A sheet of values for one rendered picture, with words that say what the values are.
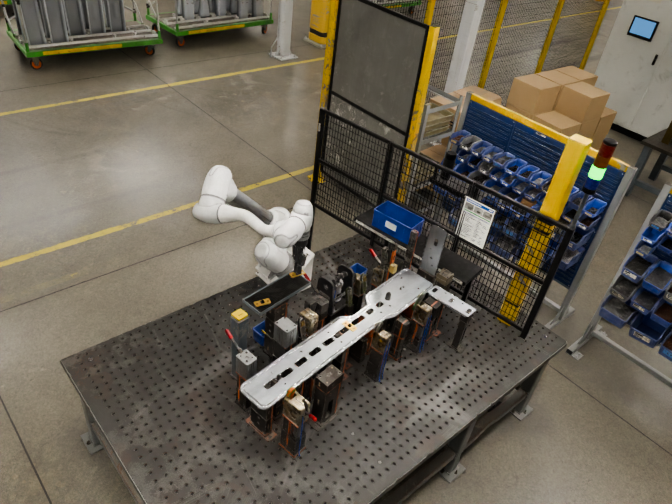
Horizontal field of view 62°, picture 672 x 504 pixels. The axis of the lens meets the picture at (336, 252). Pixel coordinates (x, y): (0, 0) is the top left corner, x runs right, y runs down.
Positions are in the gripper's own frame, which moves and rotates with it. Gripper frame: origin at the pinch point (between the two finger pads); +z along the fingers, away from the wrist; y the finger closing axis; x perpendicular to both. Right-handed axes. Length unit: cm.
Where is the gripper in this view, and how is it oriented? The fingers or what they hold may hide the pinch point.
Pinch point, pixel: (297, 267)
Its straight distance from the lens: 300.6
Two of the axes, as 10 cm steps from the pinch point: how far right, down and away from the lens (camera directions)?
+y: 5.4, 5.6, -6.3
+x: 8.4, -2.5, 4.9
